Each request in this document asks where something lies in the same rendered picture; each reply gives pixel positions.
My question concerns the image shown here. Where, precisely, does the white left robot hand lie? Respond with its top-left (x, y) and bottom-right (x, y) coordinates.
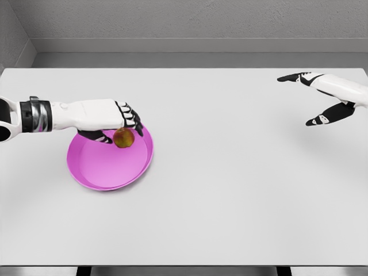
top-left (73, 98), bottom-right (144, 144)

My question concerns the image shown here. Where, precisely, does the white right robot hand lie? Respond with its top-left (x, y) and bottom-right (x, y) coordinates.
top-left (277, 71), bottom-right (368, 128)

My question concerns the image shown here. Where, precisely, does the pink round plate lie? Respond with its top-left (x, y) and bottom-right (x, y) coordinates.
top-left (66, 123), bottom-right (155, 192)

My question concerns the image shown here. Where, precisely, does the red-green apple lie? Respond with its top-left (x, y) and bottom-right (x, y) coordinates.
top-left (113, 128), bottom-right (136, 150)

